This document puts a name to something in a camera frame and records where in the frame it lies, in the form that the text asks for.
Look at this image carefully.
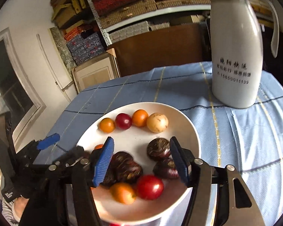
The pale yellow round fruit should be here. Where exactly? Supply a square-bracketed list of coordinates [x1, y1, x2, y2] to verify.
[147, 112, 169, 133]

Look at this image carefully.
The blue checked tablecloth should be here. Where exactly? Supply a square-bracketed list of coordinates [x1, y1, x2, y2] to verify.
[36, 62, 283, 225]

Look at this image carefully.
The small orange kumquat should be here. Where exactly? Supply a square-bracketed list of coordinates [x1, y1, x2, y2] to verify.
[132, 109, 149, 128]

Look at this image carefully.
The large orange fruit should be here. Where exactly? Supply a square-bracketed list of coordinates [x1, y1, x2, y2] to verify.
[109, 183, 136, 205]

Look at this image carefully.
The white thermos jug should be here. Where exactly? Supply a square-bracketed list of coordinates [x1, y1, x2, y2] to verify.
[210, 0, 279, 109]

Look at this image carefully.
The yellow orange tomato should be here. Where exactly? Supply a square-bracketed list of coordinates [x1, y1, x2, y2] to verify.
[98, 118, 115, 133]

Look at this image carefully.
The metal storage shelf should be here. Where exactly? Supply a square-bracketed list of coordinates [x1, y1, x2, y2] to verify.
[50, 0, 274, 46]

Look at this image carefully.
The framed picture leaning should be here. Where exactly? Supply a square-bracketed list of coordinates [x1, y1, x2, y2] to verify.
[72, 48, 121, 93]

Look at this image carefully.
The red plum in plate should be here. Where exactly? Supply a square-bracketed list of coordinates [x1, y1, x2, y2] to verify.
[115, 113, 132, 130]

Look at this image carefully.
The brown wooden board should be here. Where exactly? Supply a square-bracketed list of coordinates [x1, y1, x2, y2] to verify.
[107, 23, 212, 76]

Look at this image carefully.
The dark chestnut in plate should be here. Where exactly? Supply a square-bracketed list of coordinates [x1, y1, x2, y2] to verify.
[115, 160, 143, 184]

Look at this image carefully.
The dark purple passion fruit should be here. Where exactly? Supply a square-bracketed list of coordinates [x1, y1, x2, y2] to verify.
[147, 138, 171, 161]

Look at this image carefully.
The red cherry tomato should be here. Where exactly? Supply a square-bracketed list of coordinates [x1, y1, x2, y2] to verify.
[136, 174, 164, 201]

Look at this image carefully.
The white ceramic plate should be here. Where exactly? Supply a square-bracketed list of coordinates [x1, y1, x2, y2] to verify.
[77, 102, 201, 225]

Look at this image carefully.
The window frame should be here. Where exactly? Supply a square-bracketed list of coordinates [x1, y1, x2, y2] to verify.
[0, 28, 46, 149]

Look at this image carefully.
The dark chestnut left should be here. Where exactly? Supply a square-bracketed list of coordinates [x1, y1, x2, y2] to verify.
[110, 151, 133, 167]

